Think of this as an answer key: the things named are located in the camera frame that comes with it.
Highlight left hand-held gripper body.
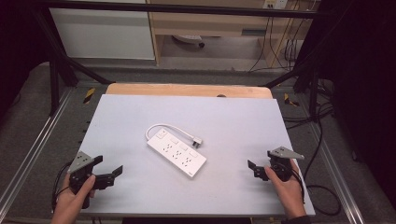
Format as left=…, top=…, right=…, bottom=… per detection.
left=67, top=151, right=116, bottom=209

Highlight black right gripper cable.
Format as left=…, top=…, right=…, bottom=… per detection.
left=290, top=168, right=306, bottom=204

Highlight black floor cable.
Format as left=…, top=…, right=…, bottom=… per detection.
left=281, top=78, right=343, bottom=217

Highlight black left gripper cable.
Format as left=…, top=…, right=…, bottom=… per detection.
left=50, top=161, right=73, bottom=213

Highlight person's right hand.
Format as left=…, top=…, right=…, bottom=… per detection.
left=264, top=159, right=308, bottom=220

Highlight white wall outlet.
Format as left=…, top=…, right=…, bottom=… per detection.
left=262, top=0, right=290, bottom=10

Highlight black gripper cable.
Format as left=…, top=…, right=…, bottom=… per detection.
left=290, top=168, right=306, bottom=204
left=50, top=161, right=73, bottom=213

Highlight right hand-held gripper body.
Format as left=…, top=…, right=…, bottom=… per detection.
left=253, top=146, right=305, bottom=183

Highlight white power strip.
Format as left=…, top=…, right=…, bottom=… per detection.
left=146, top=127, right=207, bottom=179

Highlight white power strip cable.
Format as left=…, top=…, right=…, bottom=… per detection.
left=145, top=123, right=196, bottom=143

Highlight yellow black floor tape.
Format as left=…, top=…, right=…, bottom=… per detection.
left=283, top=92, right=301, bottom=107
left=82, top=87, right=96, bottom=105

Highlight person's left hand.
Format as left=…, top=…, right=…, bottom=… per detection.
left=50, top=173, right=96, bottom=219

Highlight black metal frame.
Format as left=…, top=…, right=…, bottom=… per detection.
left=29, top=0, right=331, bottom=119

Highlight black curtain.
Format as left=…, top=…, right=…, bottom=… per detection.
left=0, top=0, right=54, bottom=122
left=306, top=0, right=396, bottom=206

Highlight aluminium rail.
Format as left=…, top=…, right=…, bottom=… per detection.
left=0, top=88, right=75, bottom=214
left=309, top=122, right=366, bottom=224

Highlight black hanging cables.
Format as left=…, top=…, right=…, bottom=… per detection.
left=247, top=15, right=304, bottom=73

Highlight wooden desk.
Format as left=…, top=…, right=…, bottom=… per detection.
left=146, top=0, right=316, bottom=67

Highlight white cabinet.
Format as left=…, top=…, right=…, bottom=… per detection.
left=49, top=0, right=156, bottom=61

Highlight wooden table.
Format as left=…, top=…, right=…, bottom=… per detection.
left=105, top=82, right=274, bottom=100

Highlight light grey table board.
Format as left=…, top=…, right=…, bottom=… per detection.
left=74, top=93, right=316, bottom=217

